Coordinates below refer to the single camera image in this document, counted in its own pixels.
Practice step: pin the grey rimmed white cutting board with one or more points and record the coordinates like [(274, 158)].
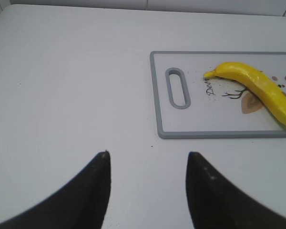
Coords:
[(187, 106)]

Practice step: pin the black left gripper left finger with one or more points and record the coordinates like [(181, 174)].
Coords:
[(80, 204)]

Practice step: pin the yellow plastic banana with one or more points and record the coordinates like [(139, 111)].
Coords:
[(257, 82)]

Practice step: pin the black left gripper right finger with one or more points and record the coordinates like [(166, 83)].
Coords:
[(216, 203)]

